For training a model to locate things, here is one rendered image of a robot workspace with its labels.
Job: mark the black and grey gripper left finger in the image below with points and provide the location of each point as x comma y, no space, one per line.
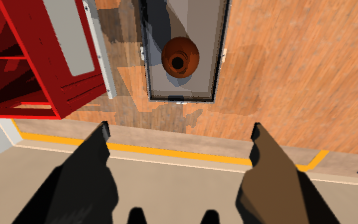
80,191

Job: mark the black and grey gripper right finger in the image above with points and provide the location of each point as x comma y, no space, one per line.
275,191

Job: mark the black rectangular tray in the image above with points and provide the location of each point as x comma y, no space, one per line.
205,22

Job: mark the red divided crate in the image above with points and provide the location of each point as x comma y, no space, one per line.
55,37

